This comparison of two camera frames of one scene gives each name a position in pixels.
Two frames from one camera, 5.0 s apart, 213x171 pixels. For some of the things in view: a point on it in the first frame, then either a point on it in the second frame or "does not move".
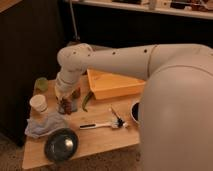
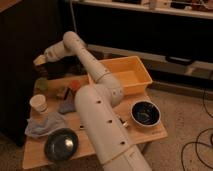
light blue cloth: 40,124 does not move
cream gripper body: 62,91 to 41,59
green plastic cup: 42,84 does not move
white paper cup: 39,103 does not move
